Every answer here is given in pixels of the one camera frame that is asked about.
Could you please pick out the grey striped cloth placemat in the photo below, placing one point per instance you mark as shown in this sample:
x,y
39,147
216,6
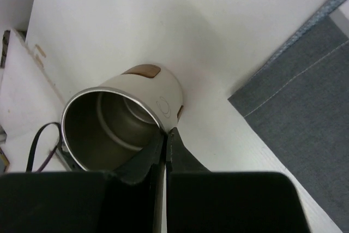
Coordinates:
x,y
297,103

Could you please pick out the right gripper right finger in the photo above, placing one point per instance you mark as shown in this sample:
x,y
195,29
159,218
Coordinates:
x,y
178,157

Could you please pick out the steel cup with white sleeve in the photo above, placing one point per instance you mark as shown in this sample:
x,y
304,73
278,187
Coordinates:
x,y
105,126

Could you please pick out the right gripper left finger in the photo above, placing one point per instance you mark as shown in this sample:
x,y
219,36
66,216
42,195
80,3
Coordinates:
x,y
136,169

